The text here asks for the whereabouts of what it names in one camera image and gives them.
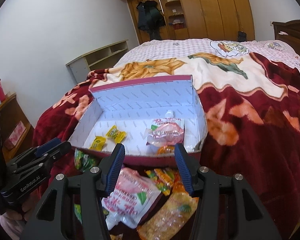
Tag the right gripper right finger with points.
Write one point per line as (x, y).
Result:
(228, 208)

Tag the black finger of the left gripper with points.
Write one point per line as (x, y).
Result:
(55, 153)

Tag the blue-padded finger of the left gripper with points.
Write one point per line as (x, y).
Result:
(41, 150)

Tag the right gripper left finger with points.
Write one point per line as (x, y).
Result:
(93, 185)

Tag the green snack bag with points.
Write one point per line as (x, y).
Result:
(83, 161)

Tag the orange cracker packet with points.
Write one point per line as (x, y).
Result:
(171, 217)

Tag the colourful gummy candy packet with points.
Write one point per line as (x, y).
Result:
(167, 180)

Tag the pink white snack bag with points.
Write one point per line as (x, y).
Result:
(131, 199)

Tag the person's left hand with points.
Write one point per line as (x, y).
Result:
(13, 223)

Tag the wooden nightstand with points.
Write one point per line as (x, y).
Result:
(11, 114)

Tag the yellow candy packet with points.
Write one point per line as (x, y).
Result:
(98, 143)
(116, 135)

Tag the red floral blanket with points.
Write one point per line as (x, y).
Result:
(252, 106)

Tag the pink cardboard box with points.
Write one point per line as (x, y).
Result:
(133, 106)

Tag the white low shelf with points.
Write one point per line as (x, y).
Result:
(101, 58)

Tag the pink checkered bed sheet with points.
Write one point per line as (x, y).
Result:
(273, 50)

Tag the dark hanging jacket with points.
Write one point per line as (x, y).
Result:
(150, 19)

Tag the wooden headboard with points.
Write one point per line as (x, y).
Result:
(288, 32)

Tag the wooden wardrobe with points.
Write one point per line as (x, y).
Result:
(214, 19)

